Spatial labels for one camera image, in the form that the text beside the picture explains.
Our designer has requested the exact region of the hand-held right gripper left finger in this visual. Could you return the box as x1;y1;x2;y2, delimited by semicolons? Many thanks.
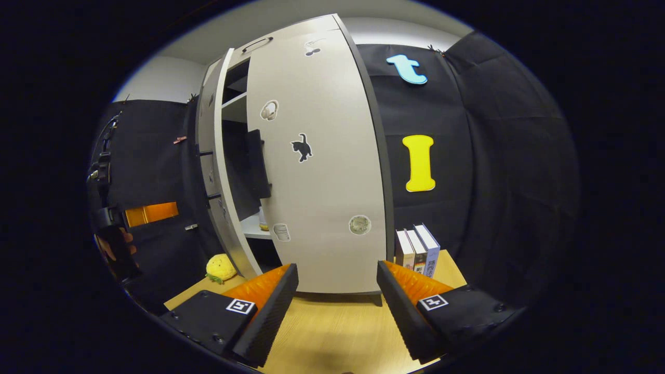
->
159;263;300;368

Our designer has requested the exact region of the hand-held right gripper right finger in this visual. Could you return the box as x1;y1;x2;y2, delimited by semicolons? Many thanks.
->
377;260;524;365

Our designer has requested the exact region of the white cabinet door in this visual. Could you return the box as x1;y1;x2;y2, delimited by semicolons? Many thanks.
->
246;29;388;295
195;48;263;280

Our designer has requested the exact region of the white shoe cabinet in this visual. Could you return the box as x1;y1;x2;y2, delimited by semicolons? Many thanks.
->
195;13;395;308

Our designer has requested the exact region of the white brown book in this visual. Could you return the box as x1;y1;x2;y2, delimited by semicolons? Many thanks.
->
405;229;428;275

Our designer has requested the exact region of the white pink book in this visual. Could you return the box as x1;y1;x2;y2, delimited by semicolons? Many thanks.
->
395;230;416;271

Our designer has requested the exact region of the white blue book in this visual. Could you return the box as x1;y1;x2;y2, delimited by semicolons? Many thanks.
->
414;223;441;278

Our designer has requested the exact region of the yellow plush toy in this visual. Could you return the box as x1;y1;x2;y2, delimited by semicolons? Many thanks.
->
205;253;238;285

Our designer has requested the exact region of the black backdrop cloth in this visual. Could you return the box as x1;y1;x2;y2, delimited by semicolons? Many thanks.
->
87;31;581;312

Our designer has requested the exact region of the dark curved pull handle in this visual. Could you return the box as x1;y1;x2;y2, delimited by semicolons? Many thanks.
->
241;36;274;54

